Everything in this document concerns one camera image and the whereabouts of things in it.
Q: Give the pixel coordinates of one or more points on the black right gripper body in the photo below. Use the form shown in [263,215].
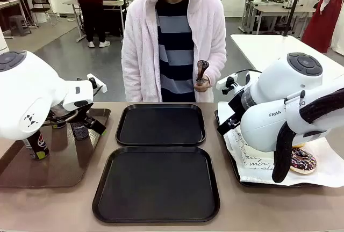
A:
[236,105]

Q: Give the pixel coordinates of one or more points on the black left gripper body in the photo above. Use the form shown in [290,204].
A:
[84,114]

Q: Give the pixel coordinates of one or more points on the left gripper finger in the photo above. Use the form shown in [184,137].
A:
[92,127]
[99,124]

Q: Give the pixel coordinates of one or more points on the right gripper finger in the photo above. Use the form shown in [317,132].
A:
[223,129]
[235,119]

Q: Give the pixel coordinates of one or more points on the dark perforated serving tongs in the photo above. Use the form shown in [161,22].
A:
[202,66]

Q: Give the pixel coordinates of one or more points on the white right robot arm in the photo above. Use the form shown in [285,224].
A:
[268,124]

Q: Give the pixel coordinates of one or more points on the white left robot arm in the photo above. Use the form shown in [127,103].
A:
[27,87]

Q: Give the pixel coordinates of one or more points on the person's right forearm pink sleeve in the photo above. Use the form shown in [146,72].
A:
[130,81]

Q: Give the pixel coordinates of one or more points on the person's left forearm pink sleeve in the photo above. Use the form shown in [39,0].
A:
[217,68]

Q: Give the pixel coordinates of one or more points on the person's left hand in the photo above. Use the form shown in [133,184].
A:
[203,87]

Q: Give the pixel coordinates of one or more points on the white script paper donut sleeve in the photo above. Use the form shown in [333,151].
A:
[255,159]
[240,138]

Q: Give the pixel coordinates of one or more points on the black Pepsi lime can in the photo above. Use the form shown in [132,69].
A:
[39,146]
[57,125]

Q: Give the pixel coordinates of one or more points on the black plastic serving tray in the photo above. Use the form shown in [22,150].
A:
[161,124]
[157,185]
[234,163]

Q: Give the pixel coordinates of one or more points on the brown glossy serving tray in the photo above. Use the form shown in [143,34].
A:
[61,162]

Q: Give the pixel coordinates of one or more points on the large white table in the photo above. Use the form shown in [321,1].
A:
[268,49]

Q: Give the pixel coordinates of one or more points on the yellow sprinkle donut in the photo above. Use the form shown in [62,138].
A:
[299,145]

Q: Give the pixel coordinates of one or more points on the person in pink fleece jacket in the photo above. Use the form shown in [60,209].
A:
[139,54]

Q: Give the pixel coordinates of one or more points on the chocolate sprinkle donut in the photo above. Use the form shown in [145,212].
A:
[306,160]

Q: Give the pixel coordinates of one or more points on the white paper sheet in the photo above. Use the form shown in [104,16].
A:
[322,167]

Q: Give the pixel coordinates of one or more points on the grey workshop table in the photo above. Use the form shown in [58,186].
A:
[282,9]
[72,1]

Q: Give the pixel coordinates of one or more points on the grey plastic stool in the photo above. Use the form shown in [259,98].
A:
[18,24]

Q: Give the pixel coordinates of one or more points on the black tripod pole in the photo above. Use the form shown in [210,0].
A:
[294,3]

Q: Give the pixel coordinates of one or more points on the red dress on mannequin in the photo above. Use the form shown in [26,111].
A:
[328,14]

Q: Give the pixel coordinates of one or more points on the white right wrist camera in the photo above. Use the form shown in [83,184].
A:
[225,82]

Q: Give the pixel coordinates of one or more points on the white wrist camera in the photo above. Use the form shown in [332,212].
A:
[225,82]
[100,85]

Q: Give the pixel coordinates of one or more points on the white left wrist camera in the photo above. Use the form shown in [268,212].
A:
[100,85]

